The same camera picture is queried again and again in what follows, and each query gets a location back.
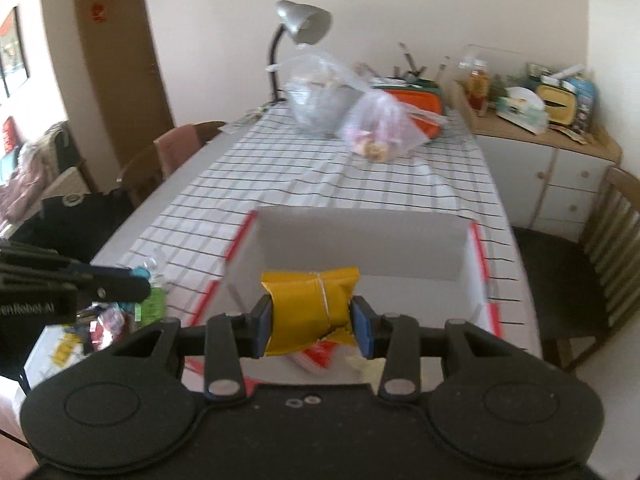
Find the white cabinet with wooden top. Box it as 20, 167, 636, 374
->
451, 79, 624, 244

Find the checked tablecloth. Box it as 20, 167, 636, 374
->
90, 101, 544, 358

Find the pile of pink clothes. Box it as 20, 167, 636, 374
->
0, 135, 71, 222

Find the pale yellow snack packet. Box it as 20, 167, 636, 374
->
345, 352, 386, 386

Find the red white cardboard box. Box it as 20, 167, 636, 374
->
181, 205, 504, 388

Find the brown wooden door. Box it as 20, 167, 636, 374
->
70, 0, 177, 133

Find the framed wall picture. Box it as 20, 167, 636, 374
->
0, 6, 32, 97

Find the wooden chair with slatted back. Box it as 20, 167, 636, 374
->
511, 165, 640, 372

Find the white green tissue box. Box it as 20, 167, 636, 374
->
495, 86, 551, 135

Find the blue box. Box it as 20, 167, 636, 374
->
567, 76, 600, 133

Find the bottle of orange liquid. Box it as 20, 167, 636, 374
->
467, 59, 491, 113

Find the orange container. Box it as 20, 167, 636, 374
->
372, 85, 447, 139

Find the dusty pink cloth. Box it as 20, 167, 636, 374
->
153, 125, 204, 179

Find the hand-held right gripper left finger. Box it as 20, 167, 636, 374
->
112, 296, 274, 404

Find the yellow box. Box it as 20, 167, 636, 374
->
535, 82, 578, 126

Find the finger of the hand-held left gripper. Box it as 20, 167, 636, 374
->
65, 279, 153, 311
0, 245, 152, 286

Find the large clear plastic bag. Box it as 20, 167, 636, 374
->
281, 51, 374, 137

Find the green snack packet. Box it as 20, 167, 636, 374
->
134, 282, 168, 322

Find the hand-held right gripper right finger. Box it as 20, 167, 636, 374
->
350, 297, 531, 404

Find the clear bag of pastries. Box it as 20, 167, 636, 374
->
336, 90, 449, 164

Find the wooden chair with curved back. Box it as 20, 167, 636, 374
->
117, 121, 228, 207

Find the pile of snack packets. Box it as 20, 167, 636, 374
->
47, 250, 171, 367

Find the red snack packet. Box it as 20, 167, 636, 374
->
289, 335, 358, 374

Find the silver desk lamp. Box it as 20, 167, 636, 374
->
265, 0, 334, 106

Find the clear plastic container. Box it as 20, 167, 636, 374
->
457, 44, 523, 86

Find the black bag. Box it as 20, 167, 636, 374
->
10, 190, 134, 267

